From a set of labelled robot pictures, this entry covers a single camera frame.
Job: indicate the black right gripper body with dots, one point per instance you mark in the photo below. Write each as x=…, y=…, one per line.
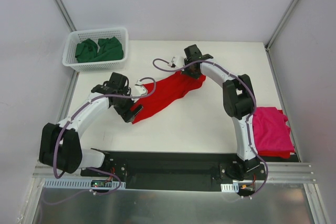
x=193, y=71

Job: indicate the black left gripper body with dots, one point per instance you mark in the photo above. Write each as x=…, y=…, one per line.
x=128, y=112

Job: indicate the red t shirt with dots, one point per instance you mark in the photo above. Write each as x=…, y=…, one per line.
x=166, y=91
x=278, y=153

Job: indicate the white plastic basket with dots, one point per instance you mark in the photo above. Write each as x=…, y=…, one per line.
x=76, y=37

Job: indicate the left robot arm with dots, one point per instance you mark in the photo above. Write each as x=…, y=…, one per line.
x=60, y=145

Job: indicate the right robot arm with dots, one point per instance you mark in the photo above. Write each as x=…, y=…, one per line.
x=239, y=103

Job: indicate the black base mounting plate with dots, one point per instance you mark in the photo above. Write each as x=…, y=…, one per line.
x=189, y=185

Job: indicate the green t shirt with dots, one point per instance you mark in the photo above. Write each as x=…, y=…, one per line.
x=106, y=49

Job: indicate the folded pink t shirt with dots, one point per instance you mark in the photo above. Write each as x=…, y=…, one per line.
x=273, y=132

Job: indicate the folded red t shirt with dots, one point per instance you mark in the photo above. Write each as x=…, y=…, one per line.
x=278, y=153

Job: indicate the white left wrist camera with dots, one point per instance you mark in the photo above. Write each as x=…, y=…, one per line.
x=139, y=89

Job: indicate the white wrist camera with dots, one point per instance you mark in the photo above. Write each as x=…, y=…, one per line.
x=177, y=62
x=139, y=89

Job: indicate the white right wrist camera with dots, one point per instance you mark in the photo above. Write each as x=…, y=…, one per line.
x=177, y=62

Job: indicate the left white cable duct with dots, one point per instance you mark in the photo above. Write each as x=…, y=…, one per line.
x=83, y=184

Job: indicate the white cable duct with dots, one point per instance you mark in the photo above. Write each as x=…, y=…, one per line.
x=230, y=188
x=83, y=184

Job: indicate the right white cable duct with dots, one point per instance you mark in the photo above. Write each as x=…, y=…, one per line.
x=230, y=188

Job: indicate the right aluminium frame post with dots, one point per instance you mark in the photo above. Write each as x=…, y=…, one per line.
x=285, y=17

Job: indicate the aluminium front rail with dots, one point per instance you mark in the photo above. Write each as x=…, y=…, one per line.
x=288, y=172

